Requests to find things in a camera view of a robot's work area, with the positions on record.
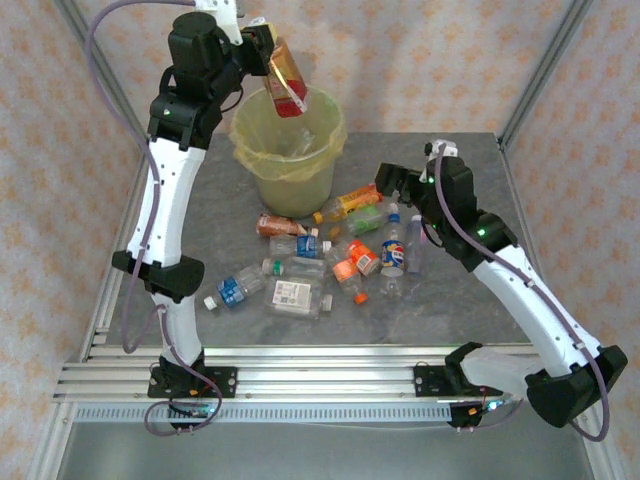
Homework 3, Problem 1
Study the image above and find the red label tea bottle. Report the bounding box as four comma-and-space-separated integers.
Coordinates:
267, 35, 311, 120

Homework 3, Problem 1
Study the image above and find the amber bottle orange label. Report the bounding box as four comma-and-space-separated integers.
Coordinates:
312, 183, 384, 225

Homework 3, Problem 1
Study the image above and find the slim clear purple tinted bottle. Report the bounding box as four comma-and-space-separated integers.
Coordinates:
405, 213, 426, 275

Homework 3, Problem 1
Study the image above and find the clear cola bottle blue label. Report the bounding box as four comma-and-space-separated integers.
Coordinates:
379, 212, 409, 301

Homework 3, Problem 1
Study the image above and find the white bottle orange barcode label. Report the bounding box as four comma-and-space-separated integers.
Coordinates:
346, 238, 382, 277

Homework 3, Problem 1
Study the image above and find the clear bottle yellow cap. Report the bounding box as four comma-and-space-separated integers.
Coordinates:
327, 225, 354, 256

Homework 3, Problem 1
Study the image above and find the small clear bottle white cap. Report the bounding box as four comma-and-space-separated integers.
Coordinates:
287, 127, 321, 156

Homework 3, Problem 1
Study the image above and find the clear bottle orange soda label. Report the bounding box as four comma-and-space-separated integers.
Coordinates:
331, 257, 371, 306

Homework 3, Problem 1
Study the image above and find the crushed red orange label bottle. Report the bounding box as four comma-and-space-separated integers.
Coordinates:
255, 212, 321, 239

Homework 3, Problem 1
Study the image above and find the large square clear bottle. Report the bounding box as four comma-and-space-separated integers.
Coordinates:
262, 277, 335, 320

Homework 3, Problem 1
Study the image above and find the yellow bin liner bag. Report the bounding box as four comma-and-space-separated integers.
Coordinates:
228, 84, 347, 184

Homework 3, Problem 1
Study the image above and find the green plastic bin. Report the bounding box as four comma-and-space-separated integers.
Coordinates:
229, 84, 347, 219

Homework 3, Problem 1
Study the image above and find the clear bottle green white label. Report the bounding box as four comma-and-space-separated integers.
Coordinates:
261, 255, 329, 281

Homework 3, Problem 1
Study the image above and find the small controller circuit board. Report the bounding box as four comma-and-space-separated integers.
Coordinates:
167, 402, 216, 426
449, 397, 514, 431

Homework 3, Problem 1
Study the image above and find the grey metal shelf panel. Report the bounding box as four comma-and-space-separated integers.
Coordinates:
54, 422, 596, 480

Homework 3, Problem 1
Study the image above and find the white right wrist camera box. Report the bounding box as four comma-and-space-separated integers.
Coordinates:
423, 139, 459, 161

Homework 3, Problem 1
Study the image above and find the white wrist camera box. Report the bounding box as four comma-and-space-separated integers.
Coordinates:
192, 0, 247, 46
423, 139, 459, 161

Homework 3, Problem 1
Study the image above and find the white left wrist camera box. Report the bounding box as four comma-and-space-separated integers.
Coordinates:
192, 0, 247, 46

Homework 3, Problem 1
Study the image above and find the aluminium frame post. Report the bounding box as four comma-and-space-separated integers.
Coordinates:
497, 0, 596, 151
52, 0, 154, 151

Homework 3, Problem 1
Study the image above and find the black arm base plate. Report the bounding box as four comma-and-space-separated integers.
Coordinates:
147, 364, 239, 400
413, 363, 501, 399

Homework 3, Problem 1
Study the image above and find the aluminium mounting rail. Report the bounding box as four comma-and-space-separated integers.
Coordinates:
52, 344, 599, 402

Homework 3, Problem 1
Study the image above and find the white slotted cable duct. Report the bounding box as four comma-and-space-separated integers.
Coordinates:
74, 405, 454, 424

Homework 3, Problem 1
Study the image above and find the aluminium lower frame bar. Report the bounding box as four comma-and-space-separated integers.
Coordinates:
572, 399, 626, 480
27, 402, 76, 480

